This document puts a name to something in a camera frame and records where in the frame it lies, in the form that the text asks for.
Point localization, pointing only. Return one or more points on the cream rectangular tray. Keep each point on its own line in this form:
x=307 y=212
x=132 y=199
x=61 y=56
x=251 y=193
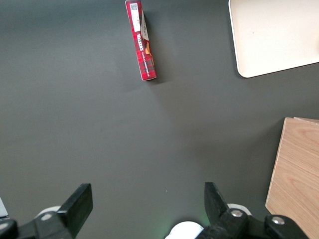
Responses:
x=274 y=35

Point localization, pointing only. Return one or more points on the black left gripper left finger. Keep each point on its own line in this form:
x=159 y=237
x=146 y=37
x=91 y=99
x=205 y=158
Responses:
x=74 y=209

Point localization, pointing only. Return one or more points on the light wooden board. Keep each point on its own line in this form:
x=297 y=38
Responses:
x=296 y=174

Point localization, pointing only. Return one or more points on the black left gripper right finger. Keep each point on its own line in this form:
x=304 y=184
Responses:
x=216 y=209

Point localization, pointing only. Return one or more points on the red tartan cookie box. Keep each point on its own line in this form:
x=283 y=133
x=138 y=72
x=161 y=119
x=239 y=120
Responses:
x=143 y=47

